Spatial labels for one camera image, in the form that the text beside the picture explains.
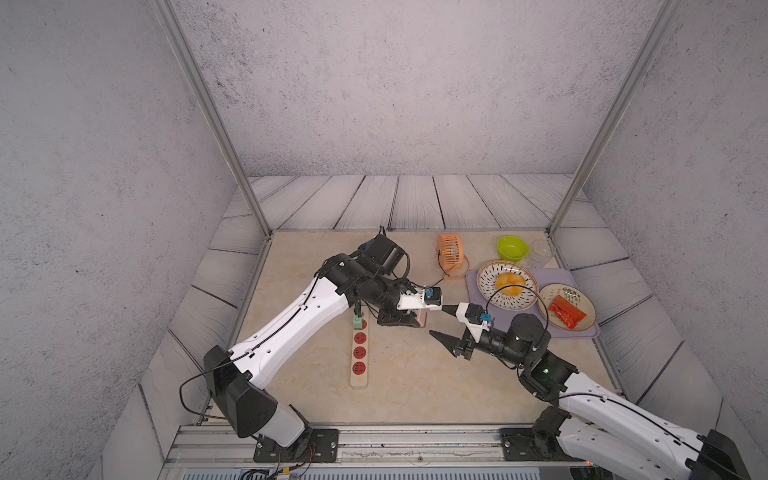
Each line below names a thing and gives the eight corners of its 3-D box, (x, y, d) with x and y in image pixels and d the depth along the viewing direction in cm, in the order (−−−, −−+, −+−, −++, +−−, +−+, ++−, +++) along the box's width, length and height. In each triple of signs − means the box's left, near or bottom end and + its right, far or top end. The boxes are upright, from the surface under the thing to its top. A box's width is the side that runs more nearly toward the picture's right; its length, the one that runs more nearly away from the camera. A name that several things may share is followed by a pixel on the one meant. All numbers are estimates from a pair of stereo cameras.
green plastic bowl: (500, 264, 113) (504, 255, 109) (494, 245, 119) (498, 236, 115) (527, 263, 113) (531, 255, 109) (520, 245, 119) (524, 236, 115)
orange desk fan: (439, 280, 107) (443, 258, 98) (436, 256, 115) (440, 233, 106) (461, 280, 107) (468, 258, 98) (457, 256, 115) (462, 233, 105)
